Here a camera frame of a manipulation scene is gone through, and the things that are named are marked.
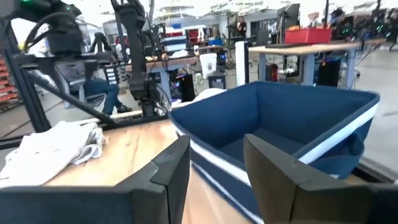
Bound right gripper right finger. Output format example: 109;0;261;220
244;134;398;224

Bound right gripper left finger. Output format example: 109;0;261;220
0;135;191;224

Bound navy fabric basket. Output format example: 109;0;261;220
169;81;381;224

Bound white grey-plaid towel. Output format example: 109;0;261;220
0;120;107;189

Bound black tripod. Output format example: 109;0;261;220
89;31;113;54

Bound person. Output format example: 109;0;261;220
236;16;249;39
55;62;134;116

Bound black computer tower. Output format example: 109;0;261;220
173;73;197;103
316;58;340;88

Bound black box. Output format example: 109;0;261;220
207;70;228;90

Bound white column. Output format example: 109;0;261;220
234;40;251;87

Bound white bucket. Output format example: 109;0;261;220
199;52;218;80

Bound wooden table grey legs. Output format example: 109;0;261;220
248;37;388;91

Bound red storage tub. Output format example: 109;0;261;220
284;27;333;45

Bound black aluminium frame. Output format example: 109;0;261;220
0;17;170;151

